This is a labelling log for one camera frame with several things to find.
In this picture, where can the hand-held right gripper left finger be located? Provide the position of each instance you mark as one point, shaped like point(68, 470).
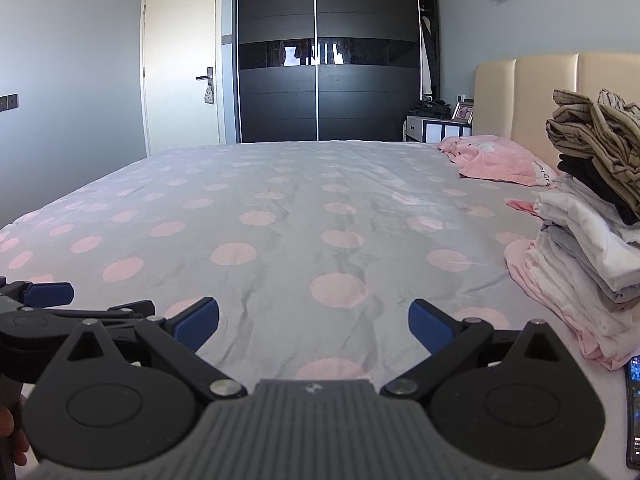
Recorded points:
point(197, 325)

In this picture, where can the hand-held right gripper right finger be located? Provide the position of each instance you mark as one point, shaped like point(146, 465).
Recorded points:
point(430, 327)

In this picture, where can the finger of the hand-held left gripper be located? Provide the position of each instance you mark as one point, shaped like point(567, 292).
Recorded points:
point(47, 294)
point(132, 308)

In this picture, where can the beige striped pants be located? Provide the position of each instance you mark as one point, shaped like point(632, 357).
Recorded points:
point(595, 135)

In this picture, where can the stack of folded clothes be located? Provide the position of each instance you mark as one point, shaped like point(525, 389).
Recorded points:
point(580, 270)

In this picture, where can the hanging dark clothes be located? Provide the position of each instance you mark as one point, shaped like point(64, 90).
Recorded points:
point(429, 60)

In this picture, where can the person's left hand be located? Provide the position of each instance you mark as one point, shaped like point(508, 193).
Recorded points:
point(14, 440)

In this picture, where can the polka dot bed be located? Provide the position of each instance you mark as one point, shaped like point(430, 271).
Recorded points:
point(300, 200)

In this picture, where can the pink printed garment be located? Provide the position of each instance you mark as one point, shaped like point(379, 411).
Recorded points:
point(495, 160)

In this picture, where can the white nightstand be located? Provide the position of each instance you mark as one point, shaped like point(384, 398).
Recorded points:
point(430, 130)

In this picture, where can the black bag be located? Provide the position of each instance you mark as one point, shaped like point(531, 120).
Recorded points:
point(429, 109)

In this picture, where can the black smartphone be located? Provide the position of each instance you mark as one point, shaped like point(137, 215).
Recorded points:
point(634, 410)

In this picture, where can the beige padded headboard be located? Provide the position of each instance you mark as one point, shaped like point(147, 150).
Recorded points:
point(525, 90)

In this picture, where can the white door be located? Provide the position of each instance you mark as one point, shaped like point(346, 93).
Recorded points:
point(175, 35)

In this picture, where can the black sliding wardrobe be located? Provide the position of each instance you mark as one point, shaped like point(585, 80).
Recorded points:
point(325, 10)

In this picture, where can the grey wall switch panel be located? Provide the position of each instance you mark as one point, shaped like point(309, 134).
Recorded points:
point(9, 102)

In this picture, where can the small photo frame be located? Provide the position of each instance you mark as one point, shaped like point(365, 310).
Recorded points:
point(462, 111)

